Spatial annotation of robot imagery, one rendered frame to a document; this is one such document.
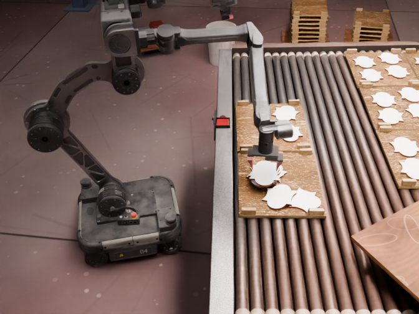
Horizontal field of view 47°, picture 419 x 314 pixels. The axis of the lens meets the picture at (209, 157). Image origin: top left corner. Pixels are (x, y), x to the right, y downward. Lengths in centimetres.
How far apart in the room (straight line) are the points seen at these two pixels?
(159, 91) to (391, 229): 317
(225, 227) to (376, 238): 57
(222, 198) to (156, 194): 111
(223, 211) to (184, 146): 191
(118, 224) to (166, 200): 34
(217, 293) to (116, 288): 130
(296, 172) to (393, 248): 60
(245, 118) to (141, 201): 93
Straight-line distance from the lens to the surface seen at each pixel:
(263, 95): 193
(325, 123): 251
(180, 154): 378
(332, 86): 284
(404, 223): 188
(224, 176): 215
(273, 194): 202
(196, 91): 456
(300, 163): 221
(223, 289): 174
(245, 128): 241
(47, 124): 258
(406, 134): 250
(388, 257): 175
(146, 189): 314
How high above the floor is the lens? 232
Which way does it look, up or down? 38 degrees down
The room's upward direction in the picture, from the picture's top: 3 degrees counter-clockwise
